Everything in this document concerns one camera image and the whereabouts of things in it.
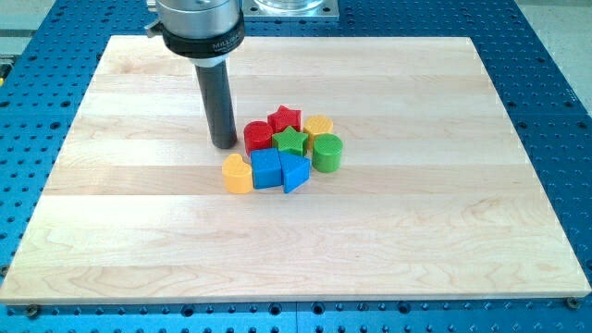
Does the yellow hexagon block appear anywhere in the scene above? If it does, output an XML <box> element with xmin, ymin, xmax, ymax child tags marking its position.
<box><xmin>303</xmin><ymin>115</ymin><xmax>334</xmax><ymax>150</ymax></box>

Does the blue cube block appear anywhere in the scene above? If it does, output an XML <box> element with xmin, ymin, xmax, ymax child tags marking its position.
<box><xmin>250</xmin><ymin>148</ymin><xmax>282</xmax><ymax>190</ymax></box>

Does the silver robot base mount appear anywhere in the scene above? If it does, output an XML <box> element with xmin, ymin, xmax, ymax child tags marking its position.
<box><xmin>240</xmin><ymin>0</ymin><xmax>339</xmax><ymax>21</ymax></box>

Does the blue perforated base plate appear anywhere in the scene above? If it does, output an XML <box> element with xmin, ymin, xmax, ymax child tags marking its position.
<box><xmin>1</xmin><ymin>1</ymin><xmax>591</xmax><ymax>332</ymax></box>

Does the right board clamp screw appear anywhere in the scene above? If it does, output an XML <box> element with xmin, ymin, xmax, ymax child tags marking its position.
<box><xmin>565</xmin><ymin>297</ymin><xmax>581</xmax><ymax>310</ymax></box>

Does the board clamp screw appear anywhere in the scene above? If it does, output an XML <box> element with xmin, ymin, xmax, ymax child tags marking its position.
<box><xmin>565</xmin><ymin>297</ymin><xmax>581</xmax><ymax>310</ymax></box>
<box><xmin>24</xmin><ymin>304</ymin><xmax>40</xmax><ymax>318</ymax></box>

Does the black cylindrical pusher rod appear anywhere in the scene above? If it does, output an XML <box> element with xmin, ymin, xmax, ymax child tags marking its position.
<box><xmin>195</xmin><ymin>60</ymin><xmax>238</xmax><ymax>149</ymax></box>

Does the light wooden board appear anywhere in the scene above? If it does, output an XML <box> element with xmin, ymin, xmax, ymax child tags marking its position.
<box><xmin>1</xmin><ymin>35</ymin><xmax>591</xmax><ymax>304</ymax></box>

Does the blue triangle block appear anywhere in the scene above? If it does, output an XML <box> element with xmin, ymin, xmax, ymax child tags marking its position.
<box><xmin>279</xmin><ymin>152</ymin><xmax>311</xmax><ymax>193</ymax></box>

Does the red star block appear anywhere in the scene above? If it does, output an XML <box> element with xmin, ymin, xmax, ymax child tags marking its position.
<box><xmin>267</xmin><ymin>105</ymin><xmax>302</xmax><ymax>133</ymax></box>

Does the red cylinder block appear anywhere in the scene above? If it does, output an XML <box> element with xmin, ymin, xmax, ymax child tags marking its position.
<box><xmin>243</xmin><ymin>120</ymin><xmax>274</xmax><ymax>155</ymax></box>

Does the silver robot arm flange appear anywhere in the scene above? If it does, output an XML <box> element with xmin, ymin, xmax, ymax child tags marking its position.
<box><xmin>145</xmin><ymin>0</ymin><xmax>245</xmax><ymax>68</ymax></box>

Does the left board clamp screw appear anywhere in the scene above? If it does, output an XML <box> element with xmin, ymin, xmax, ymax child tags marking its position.
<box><xmin>24</xmin><ymin>304</ymin><xmax>40</xmax><ymax>318</ymax></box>

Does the yellow heart block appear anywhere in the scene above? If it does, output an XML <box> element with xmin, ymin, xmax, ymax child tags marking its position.
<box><xmin>222</xmin><ymin>154</ymin><xmax>253</xmax><ymax>194</ymax></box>

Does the green cylinder block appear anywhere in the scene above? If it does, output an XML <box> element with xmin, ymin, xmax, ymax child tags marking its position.
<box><xmin>312</xmin><ymin>133</ymin><xmax>343</xmax><ymax>173</ymax></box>

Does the green star block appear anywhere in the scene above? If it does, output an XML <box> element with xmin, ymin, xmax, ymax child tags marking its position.
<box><xmin>272</xmin><ymin>126</ymin><xmax>308</xmax><ymax>156</ymax></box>

